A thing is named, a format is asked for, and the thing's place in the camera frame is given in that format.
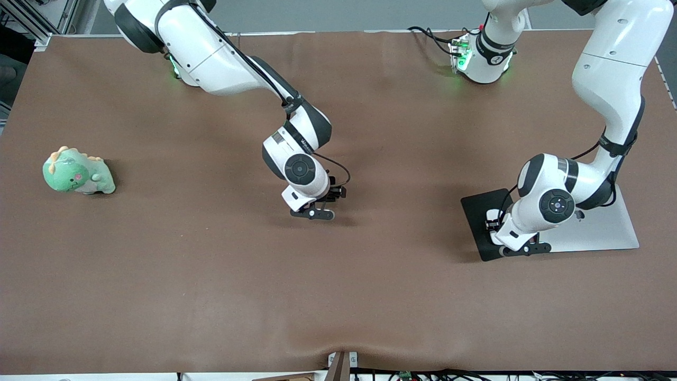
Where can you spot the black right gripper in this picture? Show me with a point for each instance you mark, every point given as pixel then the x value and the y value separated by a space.
pixel 334 192

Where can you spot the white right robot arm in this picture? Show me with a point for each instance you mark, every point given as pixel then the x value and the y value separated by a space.
pixel 211 58

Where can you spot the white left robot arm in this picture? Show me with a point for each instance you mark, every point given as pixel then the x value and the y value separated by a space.
pixel 608 74

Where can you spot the black mouse pad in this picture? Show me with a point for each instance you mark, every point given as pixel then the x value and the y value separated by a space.
pixel 475 222

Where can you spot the silver closed laptop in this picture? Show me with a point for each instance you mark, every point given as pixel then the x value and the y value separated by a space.
pixel 608 233

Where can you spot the brown table cover mat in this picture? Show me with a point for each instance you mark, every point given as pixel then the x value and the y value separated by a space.
pixel 211 291

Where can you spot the green dinosaur plush toy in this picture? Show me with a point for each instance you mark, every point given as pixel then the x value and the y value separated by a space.
pixel 74 172

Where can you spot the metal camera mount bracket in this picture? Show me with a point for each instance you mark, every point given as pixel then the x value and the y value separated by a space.
pixel 338 368

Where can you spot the aluminium frame profile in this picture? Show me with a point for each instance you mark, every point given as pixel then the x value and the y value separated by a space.
pixel 66 13

